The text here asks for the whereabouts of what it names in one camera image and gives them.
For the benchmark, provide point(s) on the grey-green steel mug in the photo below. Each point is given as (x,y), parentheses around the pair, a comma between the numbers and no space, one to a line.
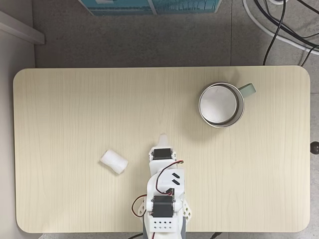
(218,104)

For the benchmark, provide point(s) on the grey table clamp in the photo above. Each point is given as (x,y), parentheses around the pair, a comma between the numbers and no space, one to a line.
(183,227)

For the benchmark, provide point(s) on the blue printed box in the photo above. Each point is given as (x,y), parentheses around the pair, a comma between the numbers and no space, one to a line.
(149,7)

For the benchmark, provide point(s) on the black round knob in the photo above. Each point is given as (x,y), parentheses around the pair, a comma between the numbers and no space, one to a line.
(315,148)

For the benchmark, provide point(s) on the white ledge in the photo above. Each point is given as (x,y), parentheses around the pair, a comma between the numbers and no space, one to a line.
(22,27)

